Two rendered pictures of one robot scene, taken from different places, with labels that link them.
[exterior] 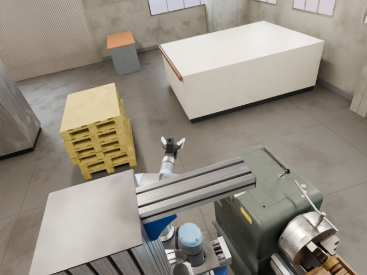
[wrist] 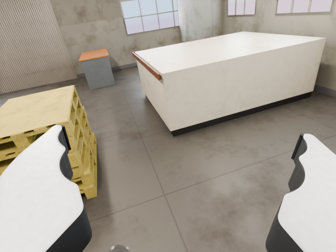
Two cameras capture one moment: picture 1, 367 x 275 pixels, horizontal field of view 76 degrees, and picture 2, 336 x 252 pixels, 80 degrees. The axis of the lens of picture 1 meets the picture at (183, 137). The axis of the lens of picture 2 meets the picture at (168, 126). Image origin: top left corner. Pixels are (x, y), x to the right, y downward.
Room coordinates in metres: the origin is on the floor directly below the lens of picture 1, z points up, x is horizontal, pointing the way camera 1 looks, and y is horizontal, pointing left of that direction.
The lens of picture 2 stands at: (1.14, 0.08, 1.64)
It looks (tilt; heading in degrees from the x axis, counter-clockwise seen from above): 30 degrees down; 355
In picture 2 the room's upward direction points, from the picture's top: 8 degrees counter-clockwise
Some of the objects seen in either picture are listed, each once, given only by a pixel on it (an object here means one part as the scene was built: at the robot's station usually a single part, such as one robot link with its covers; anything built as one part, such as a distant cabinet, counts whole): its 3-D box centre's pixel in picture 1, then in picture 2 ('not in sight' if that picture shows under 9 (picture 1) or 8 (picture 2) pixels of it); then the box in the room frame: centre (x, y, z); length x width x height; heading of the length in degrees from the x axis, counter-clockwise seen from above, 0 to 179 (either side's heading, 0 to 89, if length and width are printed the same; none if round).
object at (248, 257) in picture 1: (256, 240); not in sight; (1.04, -0.47, 0.43); 0.60 x 0.48 x 0.86; 18
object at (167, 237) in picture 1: (158, 215); not in sight; (0.70, 0.19, 1.54); 0.15 x 0.12 x 0.55; 77
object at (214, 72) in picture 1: (230, 65); (213, 72); (4.85, -1.28, 0.48); 2.67 x 2.07 x 0.96; 99
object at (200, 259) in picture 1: (193, 249); not in sight; (0.67, 0.06, 1.21); 0.15 x 0.15 x 0.10
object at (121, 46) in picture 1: (124, 52); (98, 67); (7.57, 1.33, 0.40); 1.54 x 0.77 x 0.80; 9
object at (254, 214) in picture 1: (260, 196); not in sight; (1.04, -0.47, 1.06); 0.59 x 0.48 x 0.39; 18
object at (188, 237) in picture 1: (189, 238); not in sight; (0.67, 0.06, 1.33); 0.13 x 0.12 x 0.14; 77
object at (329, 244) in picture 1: (330, 243); not in sight; (0.62, -0.73, 1.08); 0.12 x 0.11 x 0.05; 108
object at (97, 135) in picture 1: (100, 128); (48, 143); (3.34, 1.33, 0.45); 1.28 x 0.88 x 0.91; 9
